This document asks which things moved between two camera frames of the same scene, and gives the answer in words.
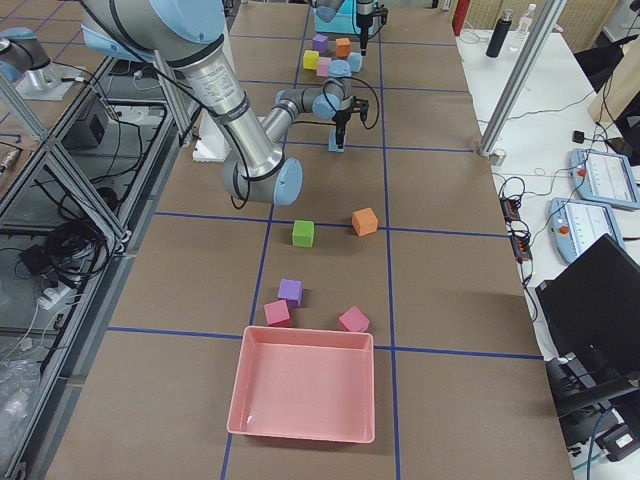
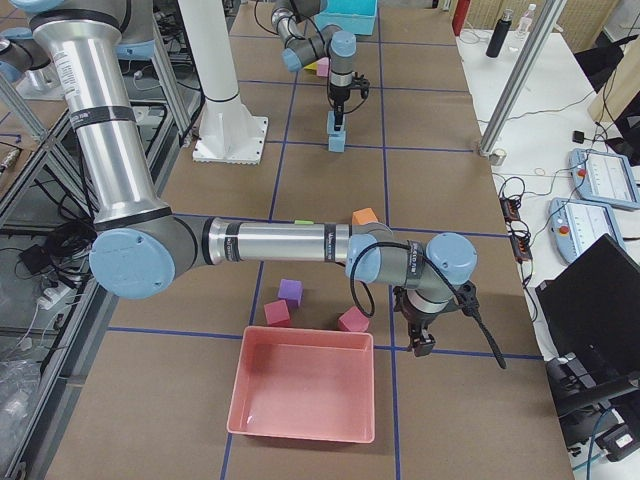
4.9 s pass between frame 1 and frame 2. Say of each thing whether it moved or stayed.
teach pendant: stayed
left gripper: moved
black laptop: stayed
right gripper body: moved
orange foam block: stayed
